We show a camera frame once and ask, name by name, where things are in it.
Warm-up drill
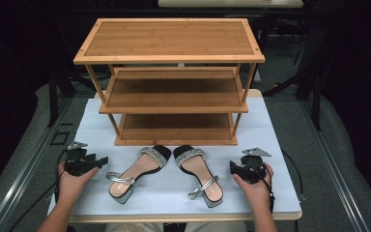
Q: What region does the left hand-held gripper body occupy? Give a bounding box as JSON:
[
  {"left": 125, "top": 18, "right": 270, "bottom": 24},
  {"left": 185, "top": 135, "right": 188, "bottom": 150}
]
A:
[{"left": 64, "top": 141, "right": 97, "bottom": 177}]

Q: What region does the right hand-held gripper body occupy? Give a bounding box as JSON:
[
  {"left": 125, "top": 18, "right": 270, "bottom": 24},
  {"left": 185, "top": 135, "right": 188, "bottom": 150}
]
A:
[{"left": 238, "top": 147, "right": 272, "bottom": 185}]

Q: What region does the black sandal with silver straps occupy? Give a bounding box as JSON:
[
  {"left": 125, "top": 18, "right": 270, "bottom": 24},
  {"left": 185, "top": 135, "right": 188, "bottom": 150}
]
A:
[
  {"left": 105, "top": 144, "right": 172, "bottom": 205},
  {"left": 173, "top": 144, "right": 224, "bottom": 209}
]

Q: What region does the three-tier bamboo shoe rack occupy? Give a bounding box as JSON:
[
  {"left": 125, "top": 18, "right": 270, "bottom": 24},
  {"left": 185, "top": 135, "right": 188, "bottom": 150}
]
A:
[{"left": 72, "top": 17, "right": 267, "bottom": 147}]

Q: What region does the person's right hand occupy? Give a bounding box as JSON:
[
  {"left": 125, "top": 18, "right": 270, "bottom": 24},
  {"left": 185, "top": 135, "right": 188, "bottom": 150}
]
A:
[{"left": 232, "top": 162, "right": 275, "bottom": 211}]

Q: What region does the person's left hand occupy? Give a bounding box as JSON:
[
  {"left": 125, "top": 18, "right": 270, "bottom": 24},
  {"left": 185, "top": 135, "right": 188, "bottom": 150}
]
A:
[{"left": 57, "top": 161, "right": 100, "bottom": 203}]

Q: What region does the black metal stand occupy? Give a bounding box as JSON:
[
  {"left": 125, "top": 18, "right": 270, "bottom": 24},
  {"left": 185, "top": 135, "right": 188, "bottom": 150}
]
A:
[
  {"left": 44, "top": 61, "right": 88, "bottom": 129},
  {"left": 263, "top": 28, "right": 324, "bottom": 131}
]

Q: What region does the beige background table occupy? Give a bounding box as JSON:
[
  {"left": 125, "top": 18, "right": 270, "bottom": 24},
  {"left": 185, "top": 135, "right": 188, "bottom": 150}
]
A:
[{"left": 157, "top": 0, "right": 304, "bottom": 9}]

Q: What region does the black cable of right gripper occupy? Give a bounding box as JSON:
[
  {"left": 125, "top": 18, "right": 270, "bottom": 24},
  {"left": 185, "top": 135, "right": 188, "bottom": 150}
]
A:
[{"left": 249, "top": 160, "right": 276, "bottom": 214}]

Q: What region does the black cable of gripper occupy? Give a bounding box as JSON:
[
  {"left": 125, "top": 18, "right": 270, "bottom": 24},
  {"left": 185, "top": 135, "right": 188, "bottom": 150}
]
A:
[
  {"left": 8, "top": 148, "right": 71, "bottom": 232},
  {"left": 249, "top": 160, "right": 276, "bottom": 214}
]

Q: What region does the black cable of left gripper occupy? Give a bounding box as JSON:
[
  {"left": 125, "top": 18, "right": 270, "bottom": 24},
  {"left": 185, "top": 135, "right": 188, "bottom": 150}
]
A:
[{"left": 8, "top": 148, "right": 71, "bottom": 232}]

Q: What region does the black floor socket frame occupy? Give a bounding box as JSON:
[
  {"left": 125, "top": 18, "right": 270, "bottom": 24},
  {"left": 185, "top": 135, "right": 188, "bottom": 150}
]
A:
[{"left": 49, "top": 130, "right": 71, "bottom": 146}]

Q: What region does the black cable with plug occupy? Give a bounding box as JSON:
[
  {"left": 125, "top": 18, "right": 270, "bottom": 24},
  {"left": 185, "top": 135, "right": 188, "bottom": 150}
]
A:
[{"left": 281, "top": 149, "right": 307, "bottom": 201}]

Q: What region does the metal floor rail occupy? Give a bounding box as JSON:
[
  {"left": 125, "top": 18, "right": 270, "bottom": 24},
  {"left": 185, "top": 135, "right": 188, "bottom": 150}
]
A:
[
  {"left": 0, "top": 96, "right": 75, "bottom": 232},
  {"left": 298, "top": 98, "right": 371, "bottom": 232}
]

